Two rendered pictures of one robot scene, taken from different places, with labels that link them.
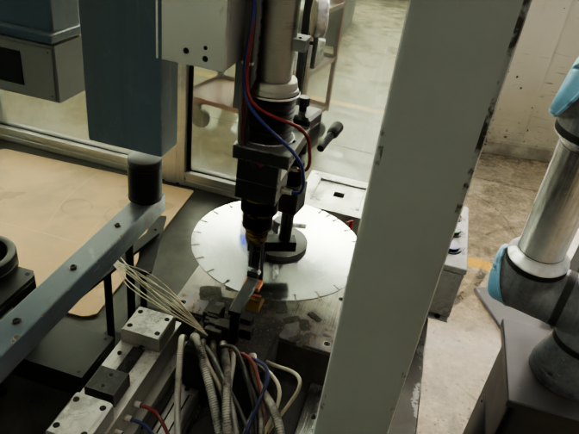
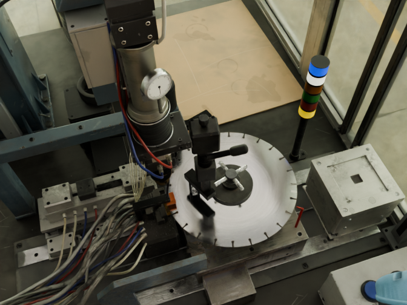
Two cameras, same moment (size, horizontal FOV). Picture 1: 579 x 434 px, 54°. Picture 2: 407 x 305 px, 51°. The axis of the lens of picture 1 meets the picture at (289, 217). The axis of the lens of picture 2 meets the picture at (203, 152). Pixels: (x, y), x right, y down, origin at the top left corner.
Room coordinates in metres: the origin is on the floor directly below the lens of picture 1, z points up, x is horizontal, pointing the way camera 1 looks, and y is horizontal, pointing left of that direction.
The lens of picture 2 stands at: (0.58, -0.43, 1.88)
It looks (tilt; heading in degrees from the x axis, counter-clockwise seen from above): 56 degrees down; 63
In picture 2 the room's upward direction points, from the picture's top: 2 degrees counter-clockwise
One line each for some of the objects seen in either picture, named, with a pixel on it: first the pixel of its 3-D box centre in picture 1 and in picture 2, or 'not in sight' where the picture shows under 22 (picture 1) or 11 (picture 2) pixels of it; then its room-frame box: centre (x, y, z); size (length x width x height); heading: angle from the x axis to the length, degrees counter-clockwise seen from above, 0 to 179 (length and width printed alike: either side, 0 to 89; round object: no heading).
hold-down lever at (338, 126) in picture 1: (320, 133); (225, 146); (0.84, -0.03, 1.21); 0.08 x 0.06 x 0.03; 168
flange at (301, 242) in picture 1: (278, 238); (231, 182); (0.89, 0.01, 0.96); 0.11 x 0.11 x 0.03
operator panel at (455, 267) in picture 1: (435, 256); (385, 285); (1.11, -0.36, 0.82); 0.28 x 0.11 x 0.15; 168
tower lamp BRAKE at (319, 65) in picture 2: not in sight; (319, 66); (1.18, 0.10, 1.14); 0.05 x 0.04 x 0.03; 78
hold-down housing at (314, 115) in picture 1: (295, 157); (204, 149); (0.81, 0.00, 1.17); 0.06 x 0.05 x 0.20; 159
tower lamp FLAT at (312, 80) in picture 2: not in sight; (316, 75); (1.18, 0.10, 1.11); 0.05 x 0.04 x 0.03; 78
